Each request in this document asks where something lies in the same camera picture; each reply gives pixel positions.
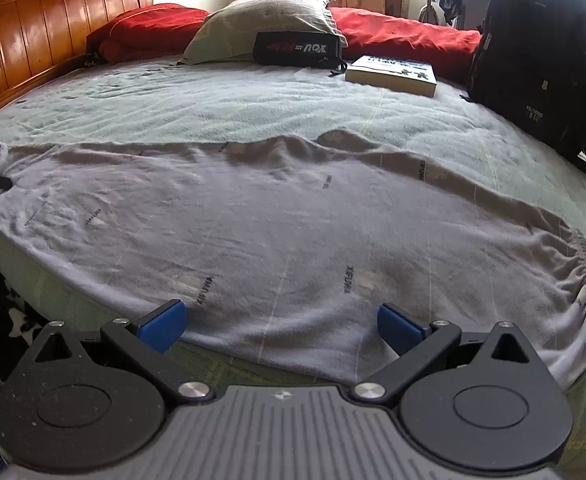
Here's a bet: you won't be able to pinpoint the black backpack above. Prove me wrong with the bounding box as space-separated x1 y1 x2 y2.
460 0 586 190

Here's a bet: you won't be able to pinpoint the grey pants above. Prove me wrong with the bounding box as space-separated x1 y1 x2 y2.
0 130 586 393

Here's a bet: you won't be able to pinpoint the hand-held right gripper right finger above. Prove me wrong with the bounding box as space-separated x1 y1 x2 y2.
349 302 531 406

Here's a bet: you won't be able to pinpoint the wooden headboard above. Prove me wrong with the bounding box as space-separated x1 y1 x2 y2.
0 0 154 126

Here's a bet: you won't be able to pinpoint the black printed pouch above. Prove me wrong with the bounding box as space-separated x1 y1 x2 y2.
253 31 348 77

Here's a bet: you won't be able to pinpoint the white blue book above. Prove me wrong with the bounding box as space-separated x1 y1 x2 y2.
345 54 438 98

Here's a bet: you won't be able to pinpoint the long red quilt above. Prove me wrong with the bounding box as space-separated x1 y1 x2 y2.
329 6 482 83

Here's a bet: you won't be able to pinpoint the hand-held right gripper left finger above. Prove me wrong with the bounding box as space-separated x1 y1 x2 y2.
33 300 217 407

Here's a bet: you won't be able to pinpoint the grey green pillow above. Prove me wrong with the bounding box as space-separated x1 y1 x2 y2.
177 0 348 66

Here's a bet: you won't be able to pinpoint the red folded quilt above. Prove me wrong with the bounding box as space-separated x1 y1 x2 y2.
85 2 214 66

